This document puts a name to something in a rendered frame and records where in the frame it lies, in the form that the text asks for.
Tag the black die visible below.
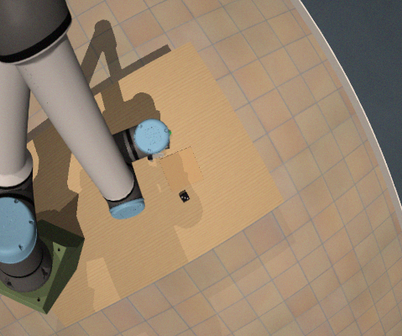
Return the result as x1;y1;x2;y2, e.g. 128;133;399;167
180;192;190;202

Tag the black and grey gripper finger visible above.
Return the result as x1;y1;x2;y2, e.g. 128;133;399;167
148;153;164;162

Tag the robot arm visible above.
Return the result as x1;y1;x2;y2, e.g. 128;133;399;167
0;0;170;292

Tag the light orange flat mat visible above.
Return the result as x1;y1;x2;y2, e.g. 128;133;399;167
159;147;204;192

